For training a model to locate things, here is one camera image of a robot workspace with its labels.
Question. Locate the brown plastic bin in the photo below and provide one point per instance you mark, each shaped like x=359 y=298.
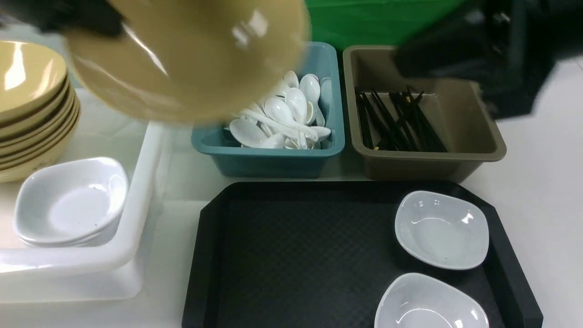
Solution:
x=452 y=107

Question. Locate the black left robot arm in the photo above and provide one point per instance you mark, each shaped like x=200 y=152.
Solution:
x=54 y=16

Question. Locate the black serving tray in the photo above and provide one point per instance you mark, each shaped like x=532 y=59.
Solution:
x=320 y=254

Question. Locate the green cloth backdrop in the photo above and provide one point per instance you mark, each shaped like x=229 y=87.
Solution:
x=344 y=23

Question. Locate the tan noodle bowl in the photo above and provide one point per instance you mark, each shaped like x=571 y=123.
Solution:
x=191 y=61

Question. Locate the pile of black chopsticks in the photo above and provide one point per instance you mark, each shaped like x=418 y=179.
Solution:
x=404 y=127

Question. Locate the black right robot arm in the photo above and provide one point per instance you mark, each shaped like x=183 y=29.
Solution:
x=508 y=47

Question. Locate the stack of white dishes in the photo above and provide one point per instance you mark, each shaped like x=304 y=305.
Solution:
x=73 y=204

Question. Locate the teal plastic bin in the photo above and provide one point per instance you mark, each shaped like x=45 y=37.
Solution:
x=235 y=161

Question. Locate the stack of tan bowls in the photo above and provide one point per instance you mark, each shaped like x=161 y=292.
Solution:
x=39 y=108

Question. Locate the pile of white spoons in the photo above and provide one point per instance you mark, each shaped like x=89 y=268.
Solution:
x=292 y=117

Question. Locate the white dish tray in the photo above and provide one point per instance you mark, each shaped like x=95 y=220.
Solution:
x=442 y=231
x=415 y=300

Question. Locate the large white plastic tub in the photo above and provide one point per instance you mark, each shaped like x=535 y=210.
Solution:
x=114 y=270

